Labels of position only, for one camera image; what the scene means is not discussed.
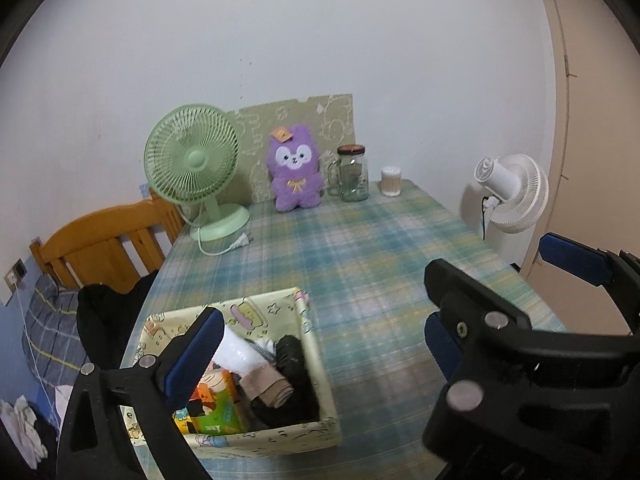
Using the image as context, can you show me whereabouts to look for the beige door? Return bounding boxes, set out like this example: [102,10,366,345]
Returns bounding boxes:
[530,0,640,336]

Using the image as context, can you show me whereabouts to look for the green printed board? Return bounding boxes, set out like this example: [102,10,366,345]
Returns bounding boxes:
[227,92,357,204]

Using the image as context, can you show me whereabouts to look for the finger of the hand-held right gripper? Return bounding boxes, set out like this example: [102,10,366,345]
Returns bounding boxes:
[539,232,640,291]
[424,259,640,377]

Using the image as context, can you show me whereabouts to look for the wooden headboard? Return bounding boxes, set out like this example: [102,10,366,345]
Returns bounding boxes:
[29,195,185,291]

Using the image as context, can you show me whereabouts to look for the white cable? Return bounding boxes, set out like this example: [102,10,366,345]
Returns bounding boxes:
[16,285,53,391]

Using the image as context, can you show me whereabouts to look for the white standing fan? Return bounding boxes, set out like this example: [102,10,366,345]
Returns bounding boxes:
[460,154,550,256]

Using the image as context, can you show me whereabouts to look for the printed storage box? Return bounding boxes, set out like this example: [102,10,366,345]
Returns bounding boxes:
[119,287,342,456]

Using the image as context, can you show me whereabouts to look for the wall socket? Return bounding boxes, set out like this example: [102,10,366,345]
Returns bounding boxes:
[4,258,28,291]

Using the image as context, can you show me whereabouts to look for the crumpled white cloth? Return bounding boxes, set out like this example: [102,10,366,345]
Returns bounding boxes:
[0,395,48,468]

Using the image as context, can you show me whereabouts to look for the plaid pillow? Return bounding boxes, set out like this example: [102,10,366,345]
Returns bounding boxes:
[20,275,93,386]

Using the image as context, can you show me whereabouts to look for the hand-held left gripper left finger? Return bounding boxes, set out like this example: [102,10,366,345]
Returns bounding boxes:
[56,305,227,480]

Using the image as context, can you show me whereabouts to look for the purple plush toy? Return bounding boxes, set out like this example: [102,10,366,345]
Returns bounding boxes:
[265,124,323,213]

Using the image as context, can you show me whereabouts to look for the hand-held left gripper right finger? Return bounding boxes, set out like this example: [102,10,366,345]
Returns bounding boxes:
[422,311,640,480]

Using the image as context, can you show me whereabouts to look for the green tissue packet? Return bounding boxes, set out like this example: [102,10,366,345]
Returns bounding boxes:
[190,367,246,435]

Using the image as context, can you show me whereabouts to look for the black garment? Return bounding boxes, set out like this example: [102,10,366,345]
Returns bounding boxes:
[76,270,161,371]

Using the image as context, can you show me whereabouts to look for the beige sock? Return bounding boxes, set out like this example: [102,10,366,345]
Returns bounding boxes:
[239,364,296,410]

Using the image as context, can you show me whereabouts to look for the cotton swab container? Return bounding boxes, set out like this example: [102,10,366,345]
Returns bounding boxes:
[380,165,402,197]

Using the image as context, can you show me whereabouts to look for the black sock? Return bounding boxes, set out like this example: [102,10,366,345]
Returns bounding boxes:
[250,334,321,431]

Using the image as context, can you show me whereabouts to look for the green desk fan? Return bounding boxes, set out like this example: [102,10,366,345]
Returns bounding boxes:
[144,104,253,257]

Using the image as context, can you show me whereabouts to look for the glass jar mug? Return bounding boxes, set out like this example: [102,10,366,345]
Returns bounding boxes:
[326,144,370,203]

